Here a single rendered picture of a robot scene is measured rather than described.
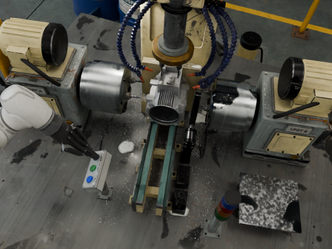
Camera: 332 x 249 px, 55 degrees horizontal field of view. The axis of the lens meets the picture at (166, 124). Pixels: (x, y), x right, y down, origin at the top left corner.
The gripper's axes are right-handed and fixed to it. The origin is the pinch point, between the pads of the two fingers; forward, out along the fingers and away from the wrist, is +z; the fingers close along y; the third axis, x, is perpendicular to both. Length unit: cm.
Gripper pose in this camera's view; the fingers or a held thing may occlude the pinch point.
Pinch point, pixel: (90, 152)
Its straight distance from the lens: 134.6
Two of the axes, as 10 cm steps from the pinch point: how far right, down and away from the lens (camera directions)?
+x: -8.6, 1.6, 4.8
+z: 4.9, 5.4, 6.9
